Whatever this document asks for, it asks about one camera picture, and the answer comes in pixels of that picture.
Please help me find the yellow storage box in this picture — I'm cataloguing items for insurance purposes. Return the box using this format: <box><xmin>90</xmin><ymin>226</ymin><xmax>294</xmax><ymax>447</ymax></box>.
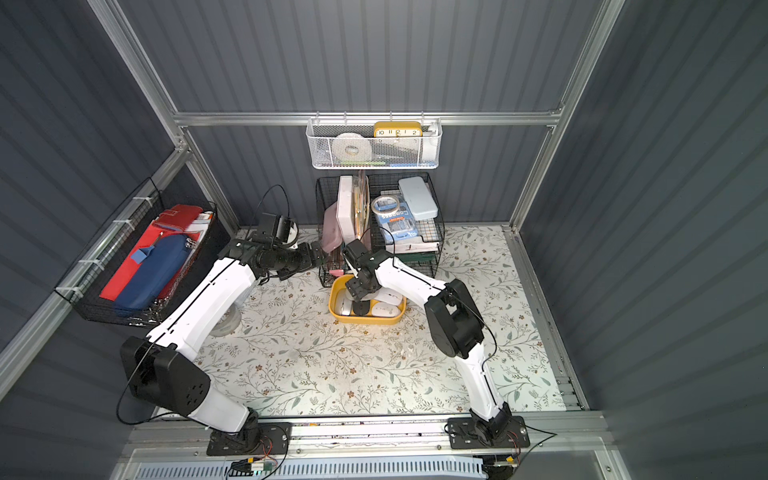
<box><xmin>328</xmin><ymin>274</ymin><xmax>407</xmax><ymax>325</ymax></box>

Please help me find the grey mouse with logo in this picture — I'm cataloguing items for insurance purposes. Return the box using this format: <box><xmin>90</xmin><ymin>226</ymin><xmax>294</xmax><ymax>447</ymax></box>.
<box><xmin>334</xmin><ymin>295</ymin><xmax>354</xmax><ymax>316</ymax></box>

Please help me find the white mouse with orange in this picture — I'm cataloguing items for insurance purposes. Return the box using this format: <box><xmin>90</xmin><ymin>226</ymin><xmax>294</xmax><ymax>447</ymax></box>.
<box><xmin>370</xmin><ymin>302</ymin><xmax>401</xmax><ymax>318</ymax></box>

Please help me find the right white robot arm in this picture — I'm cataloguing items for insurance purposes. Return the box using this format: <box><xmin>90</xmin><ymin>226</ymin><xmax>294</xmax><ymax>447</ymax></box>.
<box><xmin>342</xmin><ymin>240</ymin><xmax>512</xmax><ymax>442</ymax></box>

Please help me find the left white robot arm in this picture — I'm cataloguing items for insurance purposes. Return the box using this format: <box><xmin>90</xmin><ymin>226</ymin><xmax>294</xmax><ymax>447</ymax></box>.
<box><xmin>120</xmin><ymin>239</ymin><xmax>326</xmax><ymax>436</ymax></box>

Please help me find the white upright box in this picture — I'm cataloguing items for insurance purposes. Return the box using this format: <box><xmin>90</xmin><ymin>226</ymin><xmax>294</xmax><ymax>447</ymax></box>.
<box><xmin>336</xmin><ymin>175</ymin><xmax>356</xmax><ymax>243</ymax></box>

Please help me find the light blue pencil box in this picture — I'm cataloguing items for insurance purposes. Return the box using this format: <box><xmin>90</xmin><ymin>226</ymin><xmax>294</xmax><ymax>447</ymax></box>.
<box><xmin>398</xmin><ymin>177</ymin><xmax>439</xmax><ymax>221</ymax></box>

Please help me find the pink case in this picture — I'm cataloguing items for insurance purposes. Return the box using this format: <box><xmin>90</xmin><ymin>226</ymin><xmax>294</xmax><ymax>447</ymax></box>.
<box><xmin>321</xmin><ymin>202</ymin><xmax>343</xmax><ymax>253</ymax></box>

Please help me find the blue calculator package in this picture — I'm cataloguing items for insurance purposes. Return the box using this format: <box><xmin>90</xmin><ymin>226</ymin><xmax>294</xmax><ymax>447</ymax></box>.
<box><xmin>374</xmin><ymin>202</ymin><xmax>418</xmax><ymax>245</ymax></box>

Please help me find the clear tape roll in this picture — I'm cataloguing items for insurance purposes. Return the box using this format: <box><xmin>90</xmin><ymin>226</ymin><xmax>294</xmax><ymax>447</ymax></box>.
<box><xmin>371</xmin><ymin>195</ymin><xmax>400</xmax><ymax>217</ymax></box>

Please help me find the red folder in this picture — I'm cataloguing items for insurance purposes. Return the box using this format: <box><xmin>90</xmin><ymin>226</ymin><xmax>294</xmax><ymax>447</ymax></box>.
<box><xmin>99</xmin><ymin>204</ymin><xmax>213</xmax><ymax>311</ymax></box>

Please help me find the white mesh hanging basket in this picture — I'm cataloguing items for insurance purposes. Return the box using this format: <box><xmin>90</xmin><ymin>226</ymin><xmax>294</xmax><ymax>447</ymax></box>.
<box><xmin>306</xmin><ymin>115</ymin><xmax>443</xmax><ymax>170</ymax></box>

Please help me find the white tape roll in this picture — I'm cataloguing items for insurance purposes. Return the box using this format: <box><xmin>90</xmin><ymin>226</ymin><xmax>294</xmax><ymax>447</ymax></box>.
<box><xmin>331</xmin><ymin>132</ymin><xmax>373</xmax><ymax>163</ymax></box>

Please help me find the blue pencil case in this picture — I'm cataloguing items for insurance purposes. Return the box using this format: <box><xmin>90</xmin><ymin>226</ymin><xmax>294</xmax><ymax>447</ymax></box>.
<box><xmin>103</xmin><ymin>234</ymin><xmax>191</xmax><ymax>317</ymax></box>

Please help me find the yellow clock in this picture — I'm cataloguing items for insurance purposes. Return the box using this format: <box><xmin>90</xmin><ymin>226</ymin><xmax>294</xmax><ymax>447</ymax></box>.
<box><xmin>374</xmin><ymin>120</ymin><xmax>423</xmax><ymax>138</ymax></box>

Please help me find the black wire desk organizer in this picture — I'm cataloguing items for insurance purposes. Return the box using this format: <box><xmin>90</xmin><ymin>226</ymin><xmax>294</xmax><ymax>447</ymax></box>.
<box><xmin>315</xmin><ymin>172</ymin><xmax>445</xmax><ymax>288</ymax></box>

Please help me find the black wire side basket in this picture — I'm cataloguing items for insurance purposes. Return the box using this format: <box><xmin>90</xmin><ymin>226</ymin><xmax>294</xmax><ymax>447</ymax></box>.
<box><xmin>55</xmin><ymin>181</ymin><xmax>229</xmax><ymax>327</ymax></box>

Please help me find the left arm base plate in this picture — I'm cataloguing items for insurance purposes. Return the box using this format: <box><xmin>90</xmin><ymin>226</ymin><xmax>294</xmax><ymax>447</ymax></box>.
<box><xmin>206</xmin><ymin>422</ymin><xmax>292</xmax><ymax>457</ymax></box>

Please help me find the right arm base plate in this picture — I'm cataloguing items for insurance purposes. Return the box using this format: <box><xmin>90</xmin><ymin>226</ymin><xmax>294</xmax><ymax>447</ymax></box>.
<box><xmin>444</xmin><ymin>416</ymin><xmax>531</xmax><ymax>450</ymax></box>

